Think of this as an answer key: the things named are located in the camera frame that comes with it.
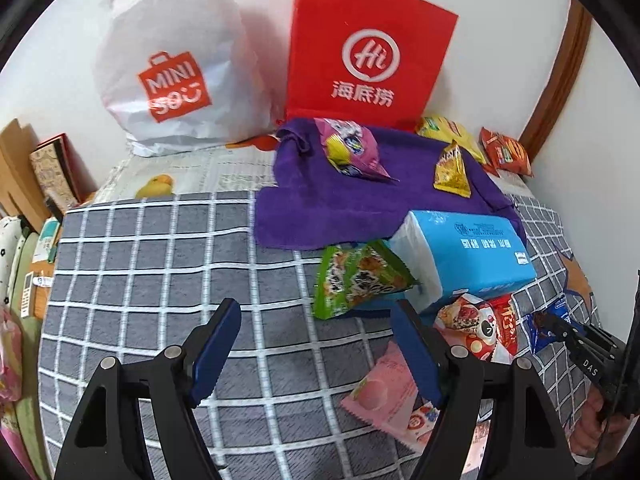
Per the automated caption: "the pink plastic bag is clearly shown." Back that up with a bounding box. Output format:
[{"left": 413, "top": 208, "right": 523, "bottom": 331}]
[{"left": 0, "top": 307, "right": 25, "bottom": 403}]

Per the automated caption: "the red white snack packet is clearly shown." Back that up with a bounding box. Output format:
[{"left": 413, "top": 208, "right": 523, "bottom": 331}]
[{"left": 434, "top": 292, "right": 501, "bottom": 363}]

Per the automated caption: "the blue snack packet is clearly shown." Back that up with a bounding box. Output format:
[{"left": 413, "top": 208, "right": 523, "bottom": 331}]
[{"left": 522, "top": 295, "right": 573, "bottom": 356}]

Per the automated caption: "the white plastic shopping bag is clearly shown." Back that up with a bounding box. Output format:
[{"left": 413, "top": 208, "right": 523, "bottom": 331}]
[{"left": 92, "top": 0, "right": 281, "bottom": 158}]

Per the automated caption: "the green snack packet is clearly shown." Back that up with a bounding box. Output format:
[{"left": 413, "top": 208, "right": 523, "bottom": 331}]
[{"left": 312, "top": 239, "right": 418, "bottom": 321}]

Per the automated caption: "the person's right hand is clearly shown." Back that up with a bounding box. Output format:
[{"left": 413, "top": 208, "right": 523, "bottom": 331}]
[{"left": 570, "top": 389, "right": 632, "bottom": 463}]

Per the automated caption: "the yellow chips bag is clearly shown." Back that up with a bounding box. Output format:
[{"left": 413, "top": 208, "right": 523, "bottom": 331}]
[{"left": 415, "top": 116, "right": 488, "bottom": 165}]

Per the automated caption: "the pale pink snack packet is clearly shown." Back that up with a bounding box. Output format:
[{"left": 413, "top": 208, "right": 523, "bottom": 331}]
[{"left": 462, "top": 417, "right": 493, "bottom": 471}]

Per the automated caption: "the red paper bag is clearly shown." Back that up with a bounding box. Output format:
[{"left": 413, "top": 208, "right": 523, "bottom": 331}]
[{"left": 284, "top": 0, "right": 460, "bottom": 135}]

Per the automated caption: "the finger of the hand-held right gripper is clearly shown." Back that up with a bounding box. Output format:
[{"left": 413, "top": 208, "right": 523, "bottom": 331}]
[
  {"left": 542, "top": 310, "right": 626, "bottom": 356},
  {"left": 567, "top": 339, "right": 632, "bottom": 417}
]

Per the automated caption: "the wooden nightstand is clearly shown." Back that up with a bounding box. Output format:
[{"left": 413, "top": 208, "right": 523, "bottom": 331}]
[{"left": 30, "top": 260, "right": 56, "bottom": 321}]

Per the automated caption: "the duck print quilt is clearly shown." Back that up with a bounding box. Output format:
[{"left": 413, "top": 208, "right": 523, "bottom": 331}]
[{"left": 95, "top": 135, "right": 536, "bottom": 206}]

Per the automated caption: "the brown wooden door frame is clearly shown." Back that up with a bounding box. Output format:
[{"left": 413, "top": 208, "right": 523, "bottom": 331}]
[{"left": 520, "top": 0, "right": 593, "bottom": 163}]

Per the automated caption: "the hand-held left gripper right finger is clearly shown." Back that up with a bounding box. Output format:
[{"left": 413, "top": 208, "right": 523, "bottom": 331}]
[{"left": 390, "top": 299, "right": 573, "bottom": 480}]

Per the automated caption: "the brown cardboard board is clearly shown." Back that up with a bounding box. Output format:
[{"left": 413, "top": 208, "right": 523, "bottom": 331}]
[{"left": 0, "top": 119, "right": 48, "bottom": 233}]

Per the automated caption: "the grey checked blanket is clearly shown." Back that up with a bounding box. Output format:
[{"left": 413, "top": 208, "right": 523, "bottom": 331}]
[{"left": 37, "top": 190, "right": 601, "bottom": 480}]

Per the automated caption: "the pink strip snack packet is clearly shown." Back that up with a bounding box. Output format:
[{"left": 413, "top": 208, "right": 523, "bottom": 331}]
[{"left": 395, "top": 402, "right": 442, "bottom": 453}]

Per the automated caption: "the purple pink snack packet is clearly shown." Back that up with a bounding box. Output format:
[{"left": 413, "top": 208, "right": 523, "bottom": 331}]
[{"left": 314, "top": 117, "right": 400, "bottom": 183}]

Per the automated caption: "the floral pillow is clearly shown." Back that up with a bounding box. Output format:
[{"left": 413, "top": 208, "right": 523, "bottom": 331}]
[{"left": 0, "top": 215, "right": 36, "bottom": 311}]

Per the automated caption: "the purple towel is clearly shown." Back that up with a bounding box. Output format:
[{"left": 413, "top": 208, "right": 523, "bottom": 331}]
[{"left": 254, "top": 117, "right": 527, "bottom": 251}]

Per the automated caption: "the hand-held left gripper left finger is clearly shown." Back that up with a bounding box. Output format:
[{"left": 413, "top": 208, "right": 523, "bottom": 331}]
[{"left": 54, "top": 298, "right": 242, "bottom": 480}]

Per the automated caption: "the white remote control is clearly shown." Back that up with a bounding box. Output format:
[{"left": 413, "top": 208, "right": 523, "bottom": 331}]
[{"left": 20, "top": 271, "right": 37, "bottom": 318}]

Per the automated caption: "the green white box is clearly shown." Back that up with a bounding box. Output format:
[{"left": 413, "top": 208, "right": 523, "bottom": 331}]
[{"left": 37, "top": 219, "right": 62, "bottom": 263}]

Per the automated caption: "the orange chips bag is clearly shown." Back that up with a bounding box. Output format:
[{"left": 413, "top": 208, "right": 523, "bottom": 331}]
[{"left": 479, "top": 127, "right": 533, "bottom": 177}]

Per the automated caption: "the pink peach snack packet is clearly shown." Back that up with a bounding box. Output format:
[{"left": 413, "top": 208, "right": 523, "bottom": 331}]
[{"left": 340, "top": 342, "right": 426, "bottom": 441}]

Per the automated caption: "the blue tissue pack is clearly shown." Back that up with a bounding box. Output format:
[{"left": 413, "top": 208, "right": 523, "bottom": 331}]
[{"left": 387, "top": 210, "right": 538, "bottom": 316}]

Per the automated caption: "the yellow triangular snack packet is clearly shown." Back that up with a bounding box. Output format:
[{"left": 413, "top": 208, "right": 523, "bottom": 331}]
[{"left": 433, "top": 141, "right": 473, "bottom": 198}]

